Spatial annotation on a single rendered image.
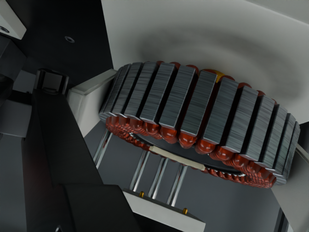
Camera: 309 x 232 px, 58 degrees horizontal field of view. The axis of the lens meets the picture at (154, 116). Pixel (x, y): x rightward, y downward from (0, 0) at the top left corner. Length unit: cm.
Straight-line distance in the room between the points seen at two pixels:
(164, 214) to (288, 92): 11
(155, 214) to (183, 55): 10
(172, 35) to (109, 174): 29
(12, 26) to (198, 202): 32
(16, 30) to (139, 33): 14
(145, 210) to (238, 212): 27
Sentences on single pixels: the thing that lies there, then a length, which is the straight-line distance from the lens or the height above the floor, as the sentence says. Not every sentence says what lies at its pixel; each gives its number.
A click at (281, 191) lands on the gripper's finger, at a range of 17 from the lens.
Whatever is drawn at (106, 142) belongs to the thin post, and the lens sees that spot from 24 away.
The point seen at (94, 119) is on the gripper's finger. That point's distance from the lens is 15.
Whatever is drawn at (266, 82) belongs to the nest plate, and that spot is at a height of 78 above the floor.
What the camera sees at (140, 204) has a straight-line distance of 19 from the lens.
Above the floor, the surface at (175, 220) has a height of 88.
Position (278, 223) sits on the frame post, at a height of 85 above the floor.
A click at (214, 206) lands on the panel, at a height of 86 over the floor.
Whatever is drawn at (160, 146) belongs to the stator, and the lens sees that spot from 20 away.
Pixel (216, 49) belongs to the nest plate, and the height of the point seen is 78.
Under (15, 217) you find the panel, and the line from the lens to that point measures 45.
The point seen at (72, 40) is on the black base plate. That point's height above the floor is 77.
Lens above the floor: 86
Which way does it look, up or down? 13 degrees down
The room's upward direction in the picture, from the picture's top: 159 degrees counter-clockwise
